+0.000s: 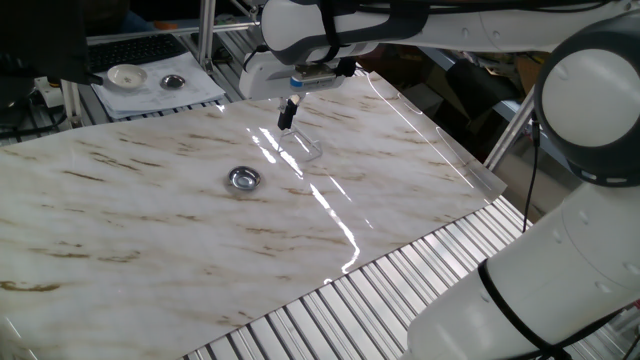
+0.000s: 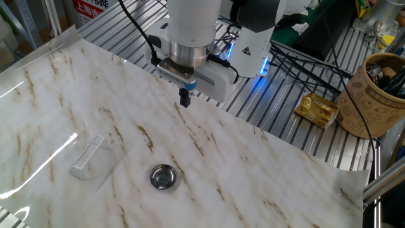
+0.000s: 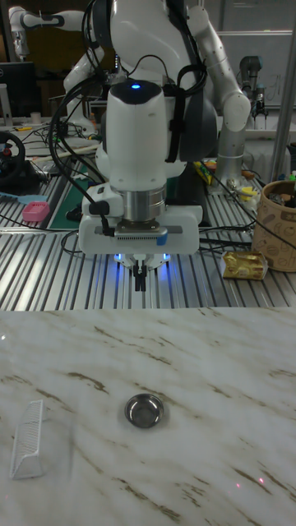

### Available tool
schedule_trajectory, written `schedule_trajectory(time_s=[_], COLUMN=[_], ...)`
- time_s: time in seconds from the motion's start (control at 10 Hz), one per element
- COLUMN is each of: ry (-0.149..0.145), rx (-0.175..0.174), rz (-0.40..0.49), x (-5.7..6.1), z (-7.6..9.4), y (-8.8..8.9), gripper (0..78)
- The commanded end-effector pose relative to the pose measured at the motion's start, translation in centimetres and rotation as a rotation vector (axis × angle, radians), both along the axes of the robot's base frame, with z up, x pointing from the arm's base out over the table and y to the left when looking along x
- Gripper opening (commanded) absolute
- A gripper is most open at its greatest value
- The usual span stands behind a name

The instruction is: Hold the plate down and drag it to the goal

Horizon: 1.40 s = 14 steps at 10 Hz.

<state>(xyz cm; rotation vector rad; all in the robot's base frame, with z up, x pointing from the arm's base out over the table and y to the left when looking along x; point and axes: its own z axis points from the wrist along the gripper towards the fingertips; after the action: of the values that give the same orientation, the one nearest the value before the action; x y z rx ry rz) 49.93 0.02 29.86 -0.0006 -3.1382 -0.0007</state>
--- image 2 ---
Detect brown cardboard tub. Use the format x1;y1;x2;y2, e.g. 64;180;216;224
335;53;405;139

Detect aluminium frame bar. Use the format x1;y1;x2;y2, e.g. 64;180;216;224
363;158;405;206

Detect small yellow object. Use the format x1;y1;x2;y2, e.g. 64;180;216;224
378;34;396;50

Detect black box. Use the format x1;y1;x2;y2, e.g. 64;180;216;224
290;0;358;61

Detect yellow snack bag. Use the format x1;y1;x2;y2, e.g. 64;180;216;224
355;0;371;18

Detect thin long black cable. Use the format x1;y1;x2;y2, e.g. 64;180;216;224
317;0;380;147

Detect red and white sign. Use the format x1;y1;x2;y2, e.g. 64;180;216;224
72;0;118;27

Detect thick black camera cable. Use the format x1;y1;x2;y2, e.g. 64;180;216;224
118;0;161;67

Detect crumpled white tissue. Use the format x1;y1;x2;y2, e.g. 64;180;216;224
290;22;309;36

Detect short black plug cable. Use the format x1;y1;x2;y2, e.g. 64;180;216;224
207;53;240;85

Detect green mat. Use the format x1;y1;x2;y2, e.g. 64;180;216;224
271;0;336;48

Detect clear acrylic stand with mesh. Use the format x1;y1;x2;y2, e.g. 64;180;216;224
68;135;125;193

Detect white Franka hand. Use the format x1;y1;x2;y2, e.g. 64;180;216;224
144;18;239;109

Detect gold foil snack packet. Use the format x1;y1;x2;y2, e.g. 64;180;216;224
294;92;340;130

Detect small round steel plate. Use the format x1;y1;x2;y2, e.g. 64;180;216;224
149;163;178;191

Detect marble pattern table sheet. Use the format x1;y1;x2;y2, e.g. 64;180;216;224
0;25;370;228

